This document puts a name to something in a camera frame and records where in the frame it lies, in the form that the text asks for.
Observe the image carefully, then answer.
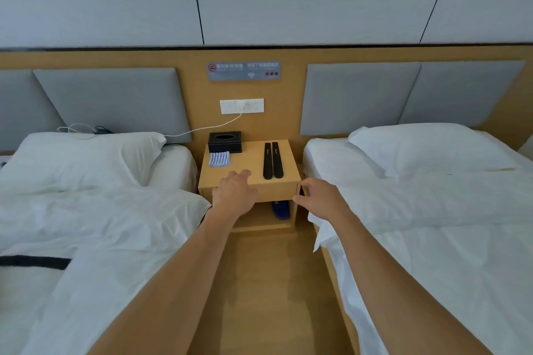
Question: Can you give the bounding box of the long black shoe spoon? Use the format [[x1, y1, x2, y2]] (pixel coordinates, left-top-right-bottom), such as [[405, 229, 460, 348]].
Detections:
[[263, 142, 274, 180], [271, 141, 284, 180]]

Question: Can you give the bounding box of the white switch socket panel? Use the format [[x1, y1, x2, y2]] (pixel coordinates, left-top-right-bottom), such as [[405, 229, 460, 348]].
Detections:
[[219, 98, 265, 115]]

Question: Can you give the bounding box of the wooden headboard panel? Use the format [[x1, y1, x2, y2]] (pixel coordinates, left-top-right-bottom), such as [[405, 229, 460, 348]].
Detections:
[[0, 43, 533, 151]]

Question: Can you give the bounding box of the dark blue bundle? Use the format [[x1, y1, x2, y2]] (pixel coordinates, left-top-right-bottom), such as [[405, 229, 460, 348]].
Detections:
[[271, 200, 291, 220]]

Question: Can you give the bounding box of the person's left forearm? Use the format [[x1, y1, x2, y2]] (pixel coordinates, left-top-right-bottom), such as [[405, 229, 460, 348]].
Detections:
[[87, 209, 238, 355]]

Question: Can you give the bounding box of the person's right hand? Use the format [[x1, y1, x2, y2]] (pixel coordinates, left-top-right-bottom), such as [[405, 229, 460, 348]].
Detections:
[[293, 177, 350, 222]]

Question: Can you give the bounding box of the black leather tissue box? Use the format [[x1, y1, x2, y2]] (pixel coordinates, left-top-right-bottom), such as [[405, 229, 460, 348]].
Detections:
[[208, 131, 243, 154]]

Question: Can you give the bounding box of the person's right forearm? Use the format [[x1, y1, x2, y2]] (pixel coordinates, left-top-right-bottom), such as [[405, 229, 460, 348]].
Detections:
[[329, 213, 492, 355]]

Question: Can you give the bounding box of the black white bag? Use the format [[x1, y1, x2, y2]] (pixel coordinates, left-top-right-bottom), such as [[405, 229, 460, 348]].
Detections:
[[0, 255, 72, 271]]

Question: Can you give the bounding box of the person's left hand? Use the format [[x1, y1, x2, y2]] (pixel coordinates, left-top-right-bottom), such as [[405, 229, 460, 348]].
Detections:
[[211, 169, 260, 218]]

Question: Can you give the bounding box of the white charging cable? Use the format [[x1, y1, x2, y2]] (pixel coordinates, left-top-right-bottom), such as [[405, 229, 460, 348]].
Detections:
[[57, 111, 244, 140]]

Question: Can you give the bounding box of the wooden nightstand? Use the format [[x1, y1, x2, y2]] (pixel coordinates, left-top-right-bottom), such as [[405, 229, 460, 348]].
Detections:
[[198, 139, 302, 233]]

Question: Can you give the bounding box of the grey wall sign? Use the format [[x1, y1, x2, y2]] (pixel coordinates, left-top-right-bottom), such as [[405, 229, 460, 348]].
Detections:
[[207, 60, 282, 82]]

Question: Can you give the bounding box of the white bed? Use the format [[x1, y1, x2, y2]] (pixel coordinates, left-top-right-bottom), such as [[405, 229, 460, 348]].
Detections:
[[0, 132, 211, 355], [303, 124, 533, 355]]

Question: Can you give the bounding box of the white pillow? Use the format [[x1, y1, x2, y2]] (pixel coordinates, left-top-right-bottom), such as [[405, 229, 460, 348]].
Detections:
[[0, 131, 167, 195], [348, 123, 517, 180]]

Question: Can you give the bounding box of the grey headboard cushion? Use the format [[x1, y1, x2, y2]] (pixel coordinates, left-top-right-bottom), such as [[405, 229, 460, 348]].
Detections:
[[299, 62, 422, 136], [33, 67, 192, 144], [0, 69, 66, 154], [398, 60, 526, 128]]

